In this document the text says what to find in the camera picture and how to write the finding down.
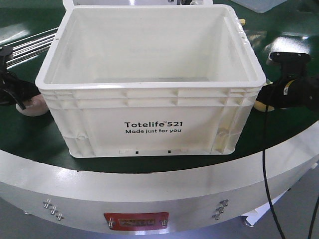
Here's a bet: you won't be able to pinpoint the pink round plush toy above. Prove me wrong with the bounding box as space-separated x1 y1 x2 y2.
15 94 49 117

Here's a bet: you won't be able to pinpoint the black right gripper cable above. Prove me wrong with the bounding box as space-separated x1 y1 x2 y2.
262 84 319 239

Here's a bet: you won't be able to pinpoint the white Totelife plastic crate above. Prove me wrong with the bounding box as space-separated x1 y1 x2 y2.
35 4 266 158

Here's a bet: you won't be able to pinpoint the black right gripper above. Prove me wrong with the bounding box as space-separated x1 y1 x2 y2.
256 75 319 112

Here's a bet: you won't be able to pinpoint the red warning label plate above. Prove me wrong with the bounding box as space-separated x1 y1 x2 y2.
104 212 169 231

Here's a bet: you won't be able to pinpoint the steel conveyor rollers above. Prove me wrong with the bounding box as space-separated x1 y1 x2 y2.
4 27 58 68

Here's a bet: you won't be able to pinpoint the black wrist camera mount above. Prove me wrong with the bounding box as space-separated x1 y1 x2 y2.
267 52 311 79

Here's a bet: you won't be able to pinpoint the yellow round plush toy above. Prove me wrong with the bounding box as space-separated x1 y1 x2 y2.
253 79 275 113

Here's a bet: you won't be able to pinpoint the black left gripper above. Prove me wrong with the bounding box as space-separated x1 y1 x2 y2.
0 71 40 106

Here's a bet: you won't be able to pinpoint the white inner conveyor ring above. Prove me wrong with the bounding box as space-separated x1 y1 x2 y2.
62 0 214 10

